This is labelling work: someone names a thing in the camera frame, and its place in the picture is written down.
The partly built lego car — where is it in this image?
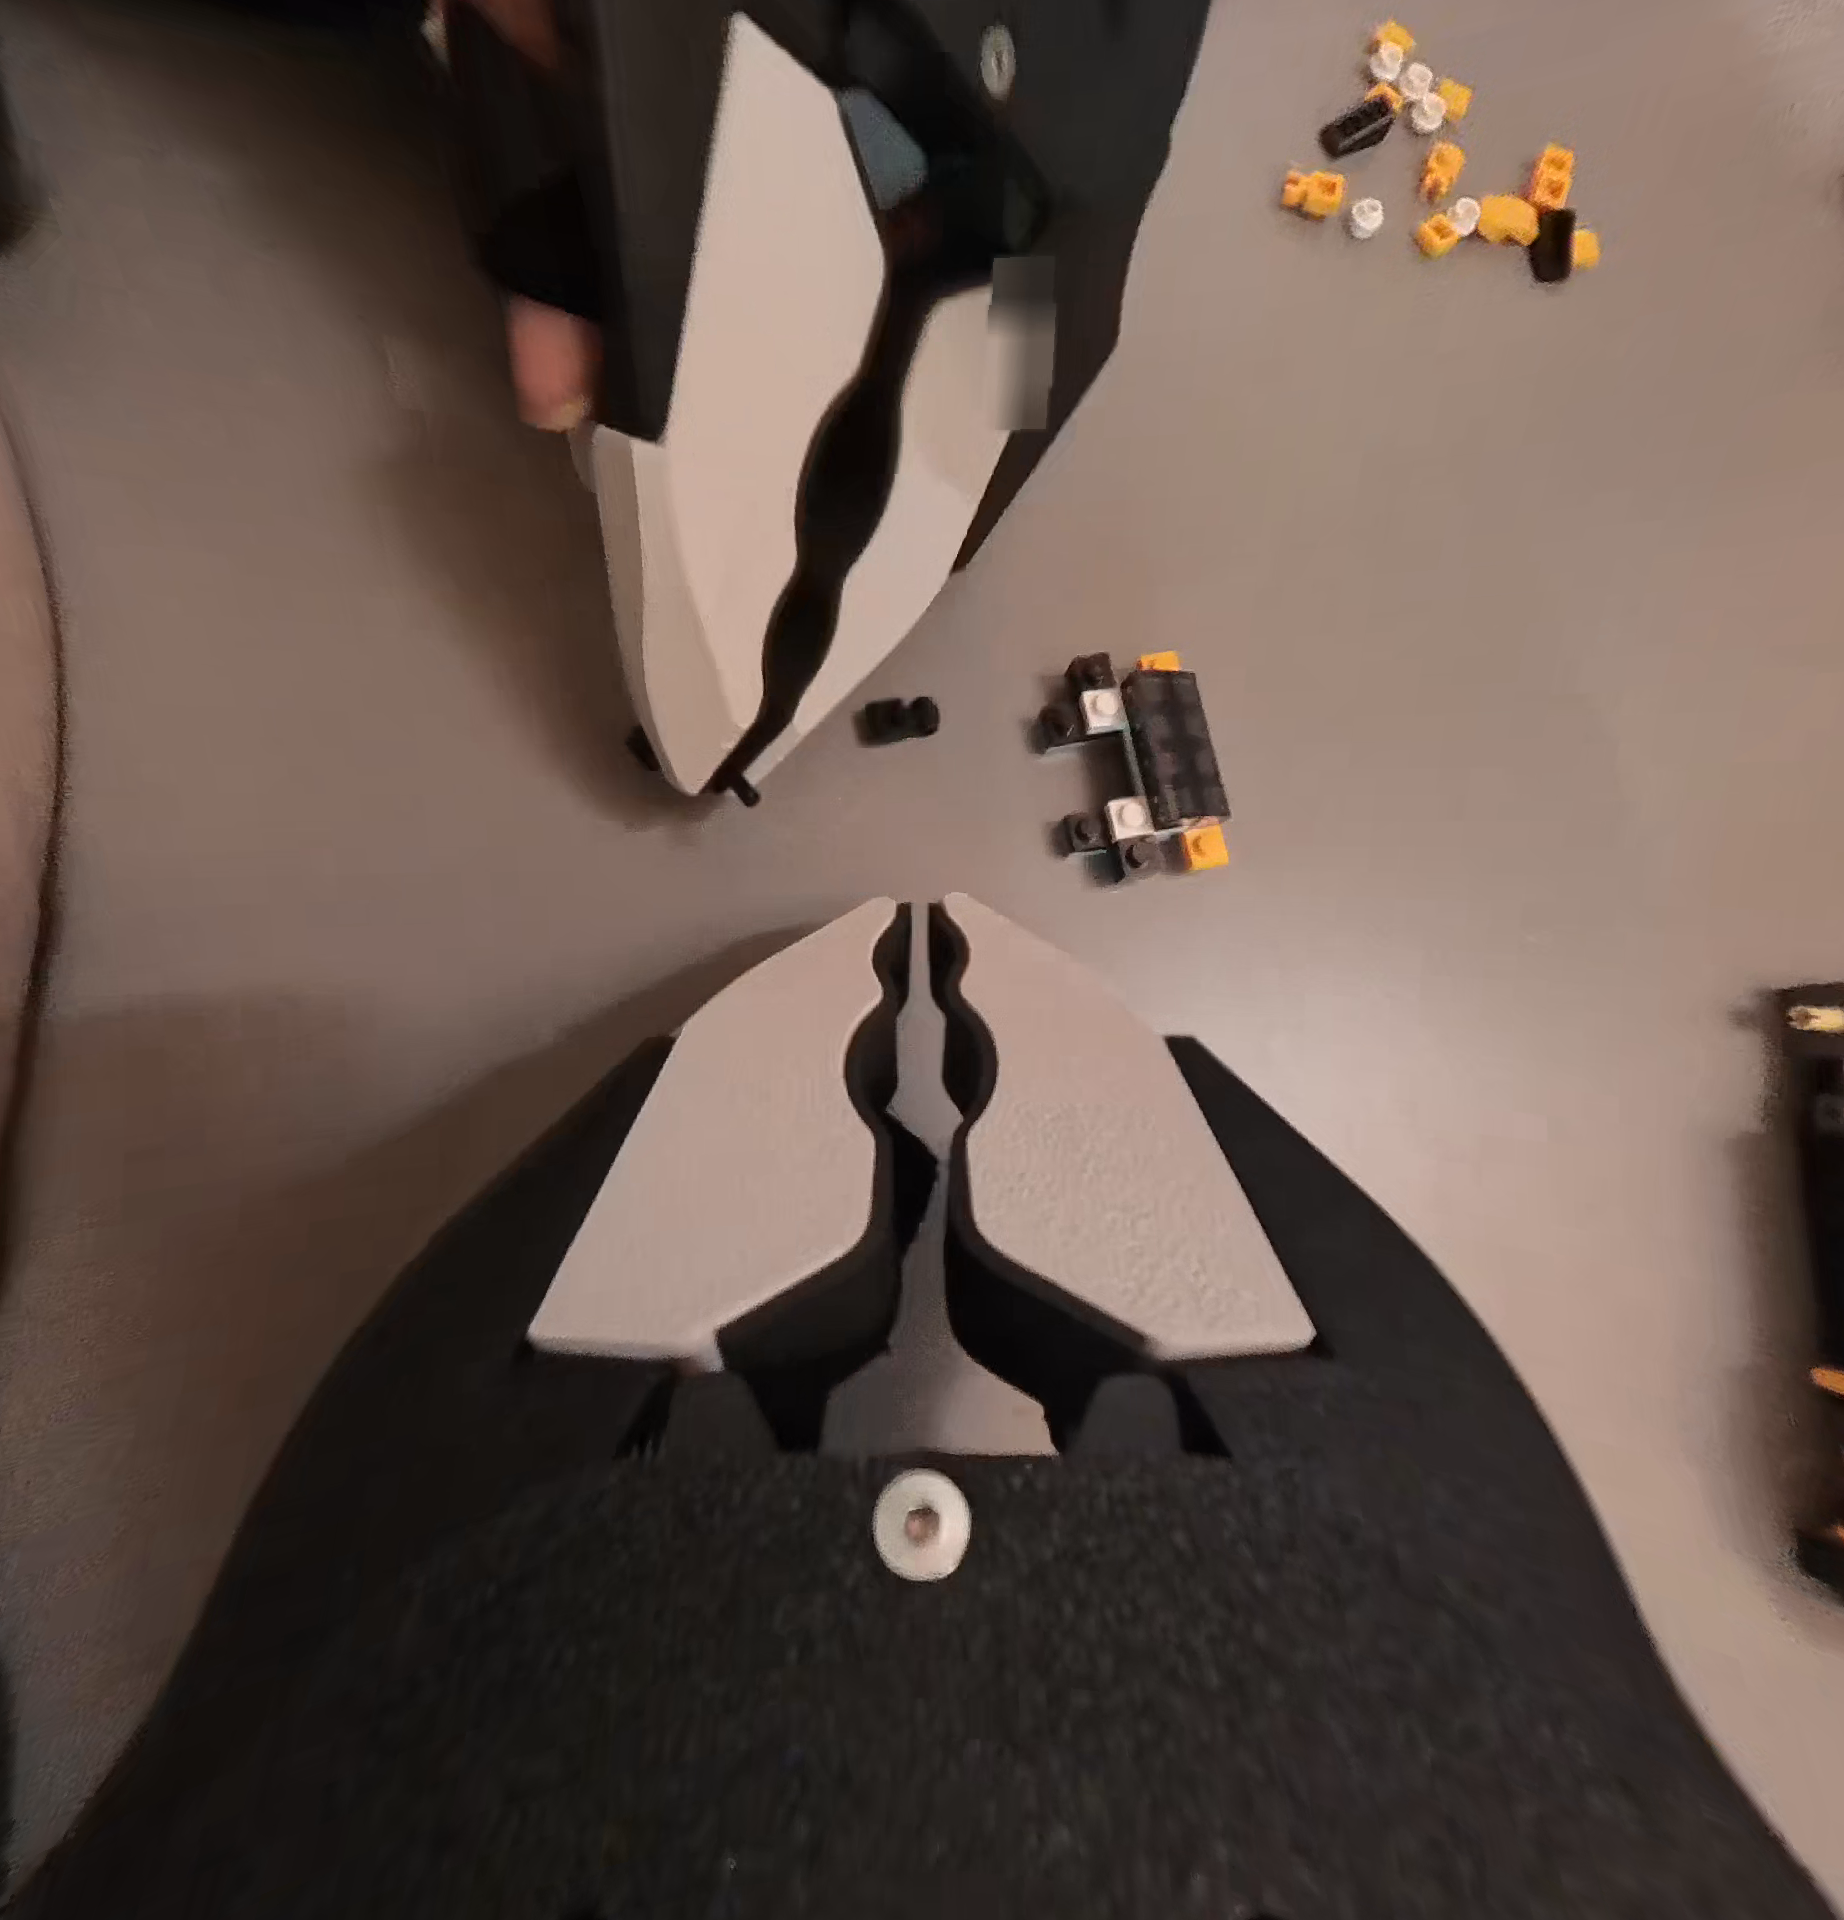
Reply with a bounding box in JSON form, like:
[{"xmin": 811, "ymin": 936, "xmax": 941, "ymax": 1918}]
[{"xmin": 1759, "ymin": 981, "xmax": 1844, "ymax": 1604}]

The black and orange lego assembly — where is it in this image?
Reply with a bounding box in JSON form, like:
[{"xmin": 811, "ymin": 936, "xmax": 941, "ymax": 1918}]
[{"xmin": 1030, "ymin": 649, "xmax": 1236, "ymax": 888}]

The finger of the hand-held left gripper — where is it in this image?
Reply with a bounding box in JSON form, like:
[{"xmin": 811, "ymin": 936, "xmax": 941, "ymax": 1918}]
[
  {"xmin": 585, "ymin": 13, "xmax": 888, "ymax": 799},
  {"xmin": 735, "ymin": 270, "xmax": 1026, "ymax": 783}
]

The pile of small lego pieces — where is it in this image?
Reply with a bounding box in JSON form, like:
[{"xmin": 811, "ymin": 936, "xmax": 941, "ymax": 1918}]
[{"xmin": 1276, "ymin": 17, "xmax": 1602, "ymax": 288}]

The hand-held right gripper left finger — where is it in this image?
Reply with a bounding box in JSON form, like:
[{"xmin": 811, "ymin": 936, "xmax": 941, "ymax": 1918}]
[{"xmin": 528, "ymin": 898, "xmax": 931, "ymax": 1444}]

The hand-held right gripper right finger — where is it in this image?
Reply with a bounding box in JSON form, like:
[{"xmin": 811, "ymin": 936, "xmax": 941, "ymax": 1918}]
[{"xmin": 930, "ymin": 894, "xmax": 1322, "ymax": 1451}]

